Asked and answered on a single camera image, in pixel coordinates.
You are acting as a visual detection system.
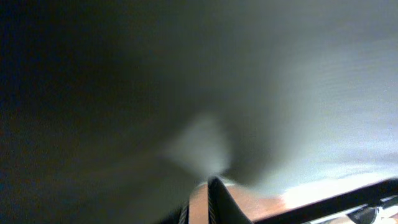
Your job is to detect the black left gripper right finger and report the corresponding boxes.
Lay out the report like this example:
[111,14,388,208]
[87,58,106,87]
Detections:
[208,177,252,224]

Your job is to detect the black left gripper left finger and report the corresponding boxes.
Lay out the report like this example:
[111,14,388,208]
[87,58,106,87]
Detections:
[161,200,189,224]

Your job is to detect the khaki shorts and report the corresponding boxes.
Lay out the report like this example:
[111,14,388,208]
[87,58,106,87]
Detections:
[1,1,397,223]

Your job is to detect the dark object at table edge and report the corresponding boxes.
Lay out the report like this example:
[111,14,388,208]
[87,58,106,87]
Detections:
[255,179,397,224]

